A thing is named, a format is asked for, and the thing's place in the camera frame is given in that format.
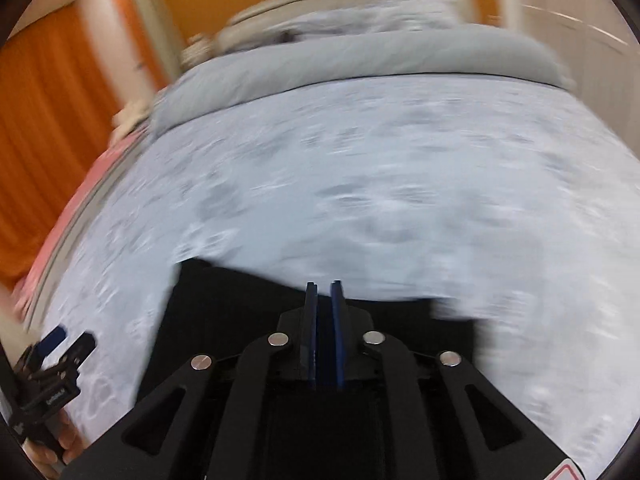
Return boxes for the black pants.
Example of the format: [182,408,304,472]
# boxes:
[136,258,480,401]

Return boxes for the left hand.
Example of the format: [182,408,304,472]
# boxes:
[22,406,89,480]

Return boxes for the pink window bench cushion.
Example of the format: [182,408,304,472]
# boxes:
[13,125,148,325]

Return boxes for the white flower plush cushion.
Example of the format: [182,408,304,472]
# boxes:
[108,100,152,146]

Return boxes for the butterfly print bed sheet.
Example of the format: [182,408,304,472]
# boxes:
[43,76,639,479]

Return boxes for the narrow orange curtain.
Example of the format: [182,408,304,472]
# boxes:
[114,0,168,90]

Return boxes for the white decorative bedside ornament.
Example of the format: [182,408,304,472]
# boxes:
[180,34,217,70]

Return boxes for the beige padded headboard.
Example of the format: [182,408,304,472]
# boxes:
[216,0,482,52]

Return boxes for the grey folded duvet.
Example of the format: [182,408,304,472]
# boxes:
[149,24,574,136]

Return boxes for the butterfly print pillow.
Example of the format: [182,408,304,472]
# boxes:
[268,0,464,41]

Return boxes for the white wardrobe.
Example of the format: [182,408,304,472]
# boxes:
[498,0,639,152]

